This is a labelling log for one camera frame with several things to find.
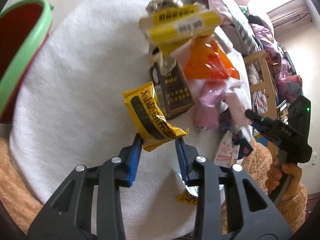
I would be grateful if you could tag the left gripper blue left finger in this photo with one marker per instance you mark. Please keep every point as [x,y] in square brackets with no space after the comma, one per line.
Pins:
[87,203]

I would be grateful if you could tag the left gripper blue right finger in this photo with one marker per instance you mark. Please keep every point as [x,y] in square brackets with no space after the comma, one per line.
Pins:
[230,204]

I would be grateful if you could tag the pink white snack box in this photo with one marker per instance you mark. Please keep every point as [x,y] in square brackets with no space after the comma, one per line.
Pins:
[227,151]

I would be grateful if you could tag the pink foil wrapper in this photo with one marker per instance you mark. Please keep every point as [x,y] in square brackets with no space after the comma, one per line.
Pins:
[207,111]

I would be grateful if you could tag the orange snack bag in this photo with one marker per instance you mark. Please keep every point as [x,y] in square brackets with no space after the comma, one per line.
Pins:
[207,61]

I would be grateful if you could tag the yellow snack packet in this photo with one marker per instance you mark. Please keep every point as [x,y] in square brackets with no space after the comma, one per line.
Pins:
[149,120]

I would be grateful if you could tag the dark brown carton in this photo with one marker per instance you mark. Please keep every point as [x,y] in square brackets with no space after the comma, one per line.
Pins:
[173,95]

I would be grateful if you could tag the yellow white box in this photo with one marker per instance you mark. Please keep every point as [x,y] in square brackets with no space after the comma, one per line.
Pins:
[171,28]

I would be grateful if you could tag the newspaper ball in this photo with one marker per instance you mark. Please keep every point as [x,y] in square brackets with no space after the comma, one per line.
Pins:
[158,5]

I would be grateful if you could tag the dark blue snack wrapper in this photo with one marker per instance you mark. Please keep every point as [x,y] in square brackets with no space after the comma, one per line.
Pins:
[239,143]

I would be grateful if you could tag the small yellow wrapper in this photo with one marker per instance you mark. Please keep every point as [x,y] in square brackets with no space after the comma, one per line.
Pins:
[187,198]

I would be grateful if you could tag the right hand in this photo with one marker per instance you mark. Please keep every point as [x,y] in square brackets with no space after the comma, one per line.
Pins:
[274,175]

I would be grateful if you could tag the tan fuzzy sleeve right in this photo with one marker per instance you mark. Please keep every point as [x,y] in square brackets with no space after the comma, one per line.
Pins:
[263,168]

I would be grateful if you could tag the purple clothes pile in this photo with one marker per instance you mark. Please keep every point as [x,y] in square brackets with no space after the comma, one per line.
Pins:
[288,85]

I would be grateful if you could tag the white towel mat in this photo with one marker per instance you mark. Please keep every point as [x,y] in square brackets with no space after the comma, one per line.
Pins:
[70,110]

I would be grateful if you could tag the curtain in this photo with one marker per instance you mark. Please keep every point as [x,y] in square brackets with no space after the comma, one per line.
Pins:
[290,16]

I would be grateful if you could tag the red bucket green rim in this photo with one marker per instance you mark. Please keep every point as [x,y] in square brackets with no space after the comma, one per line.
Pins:
[24,28]

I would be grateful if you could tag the wooden chair frame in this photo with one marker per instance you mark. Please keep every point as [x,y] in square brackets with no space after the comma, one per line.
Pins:
[266,84]

